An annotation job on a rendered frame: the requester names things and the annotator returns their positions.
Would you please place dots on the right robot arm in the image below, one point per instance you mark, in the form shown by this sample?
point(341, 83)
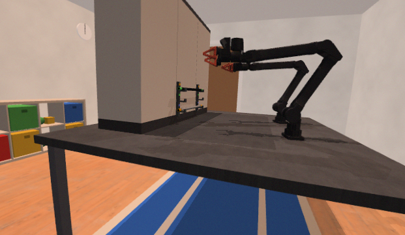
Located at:
point(279, 106)

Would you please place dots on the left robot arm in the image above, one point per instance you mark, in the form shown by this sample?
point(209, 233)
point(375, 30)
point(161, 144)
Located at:
point(292, 113)

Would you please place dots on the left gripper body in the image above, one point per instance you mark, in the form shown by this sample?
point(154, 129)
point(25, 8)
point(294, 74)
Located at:
point(222, 58)

